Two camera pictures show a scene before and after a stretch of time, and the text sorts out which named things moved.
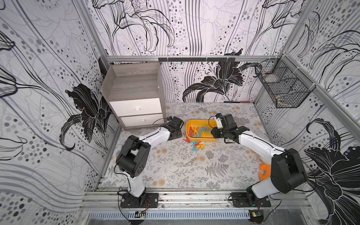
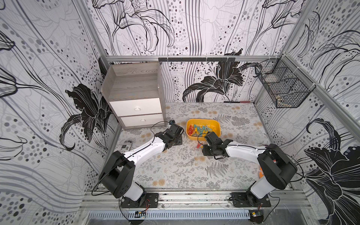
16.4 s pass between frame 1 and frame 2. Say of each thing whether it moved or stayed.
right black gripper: moved
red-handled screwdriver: stayed
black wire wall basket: stayed
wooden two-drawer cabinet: stayed
